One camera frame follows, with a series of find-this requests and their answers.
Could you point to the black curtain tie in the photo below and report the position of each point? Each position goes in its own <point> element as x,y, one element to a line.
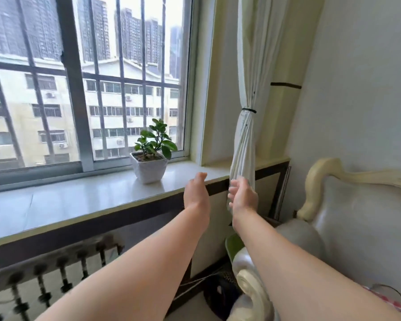
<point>249,110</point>

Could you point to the person's right forearm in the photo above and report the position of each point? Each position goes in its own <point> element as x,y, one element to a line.
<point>287,270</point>

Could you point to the white square plant pot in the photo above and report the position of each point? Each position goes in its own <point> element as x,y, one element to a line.
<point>149,170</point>

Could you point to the black tape strip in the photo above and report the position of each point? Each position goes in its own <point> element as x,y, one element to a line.
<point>285,85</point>

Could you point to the white leather sofa cream frame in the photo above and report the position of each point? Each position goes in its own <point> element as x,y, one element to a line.
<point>354,223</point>

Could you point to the green leafy plant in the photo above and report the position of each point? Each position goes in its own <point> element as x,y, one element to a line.
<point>157,142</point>

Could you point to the grey vertical pipe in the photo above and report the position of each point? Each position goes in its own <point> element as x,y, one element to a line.
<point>283,190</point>

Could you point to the person's left hand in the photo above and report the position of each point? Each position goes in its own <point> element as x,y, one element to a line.
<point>197,197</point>

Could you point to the black round floor appliance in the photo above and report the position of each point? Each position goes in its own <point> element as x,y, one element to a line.
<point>220,295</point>

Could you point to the beige apartment building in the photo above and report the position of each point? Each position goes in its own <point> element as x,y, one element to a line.
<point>26,120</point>

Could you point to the metal window security bars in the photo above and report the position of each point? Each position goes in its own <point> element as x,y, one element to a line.
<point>122,63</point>

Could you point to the person's left thumb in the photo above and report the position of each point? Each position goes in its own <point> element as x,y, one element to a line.
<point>201,178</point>

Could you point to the person's right hand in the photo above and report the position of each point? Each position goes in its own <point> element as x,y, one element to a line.
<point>245,198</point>

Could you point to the person's right thumb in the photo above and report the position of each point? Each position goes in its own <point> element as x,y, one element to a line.
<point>242,182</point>

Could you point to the red checkered cloth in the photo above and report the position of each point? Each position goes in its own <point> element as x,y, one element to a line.
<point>392,302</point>

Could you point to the pale stone window sill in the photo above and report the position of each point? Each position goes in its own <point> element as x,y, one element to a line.
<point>87,200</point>

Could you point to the grey window frame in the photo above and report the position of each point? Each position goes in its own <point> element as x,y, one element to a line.
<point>74,96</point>

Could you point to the person's left forearm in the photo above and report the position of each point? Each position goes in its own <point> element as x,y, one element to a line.
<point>137,274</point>

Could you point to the dark cast iron radiator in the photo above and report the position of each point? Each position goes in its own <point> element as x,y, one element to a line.
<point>40,274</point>

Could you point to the white tied curtain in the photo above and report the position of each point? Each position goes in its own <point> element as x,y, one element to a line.
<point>254,80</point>

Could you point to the green plastic object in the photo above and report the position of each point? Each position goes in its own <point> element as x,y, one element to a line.
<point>234,245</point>

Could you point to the grey high-rise towers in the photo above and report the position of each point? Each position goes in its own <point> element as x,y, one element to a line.
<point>133,33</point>

